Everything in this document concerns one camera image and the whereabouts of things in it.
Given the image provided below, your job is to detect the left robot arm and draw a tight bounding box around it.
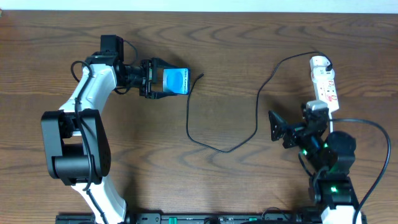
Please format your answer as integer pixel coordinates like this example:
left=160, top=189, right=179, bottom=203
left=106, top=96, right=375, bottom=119
left=41, top=35, right=175, bottom=223

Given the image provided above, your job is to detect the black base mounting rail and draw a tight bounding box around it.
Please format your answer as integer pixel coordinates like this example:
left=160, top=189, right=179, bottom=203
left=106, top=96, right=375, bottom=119
left=55, top=212, right=368, bottom=224

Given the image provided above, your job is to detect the black USB charging cable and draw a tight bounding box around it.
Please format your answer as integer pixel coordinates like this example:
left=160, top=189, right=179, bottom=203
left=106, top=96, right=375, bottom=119
left=185, top=51, right=333, bottom=154

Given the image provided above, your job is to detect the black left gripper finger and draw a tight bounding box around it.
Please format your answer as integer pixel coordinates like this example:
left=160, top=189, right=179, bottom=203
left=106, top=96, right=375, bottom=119
left=151, top=58, right=177, bottom=75
left=150, top=91, right=177, bottom=100

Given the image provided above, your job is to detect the white USB charger adapter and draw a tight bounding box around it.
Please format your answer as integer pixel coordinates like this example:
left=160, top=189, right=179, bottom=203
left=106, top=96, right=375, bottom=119
left=310, top=55, right=333, bottom=72

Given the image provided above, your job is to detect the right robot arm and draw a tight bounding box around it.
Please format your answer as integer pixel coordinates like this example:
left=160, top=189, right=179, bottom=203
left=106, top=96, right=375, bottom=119
left=268, top=108, right=362, bottom=223

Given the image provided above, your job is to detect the blue screen Galaxy smartphone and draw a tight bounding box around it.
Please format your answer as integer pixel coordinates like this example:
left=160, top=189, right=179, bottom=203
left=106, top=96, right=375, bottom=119
left=162, top=68, right=190, bottom=95

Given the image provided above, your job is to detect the white power strip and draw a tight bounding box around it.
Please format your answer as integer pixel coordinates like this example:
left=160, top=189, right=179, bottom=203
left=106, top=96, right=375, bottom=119
left=311, top=67, right=340, bottom=113

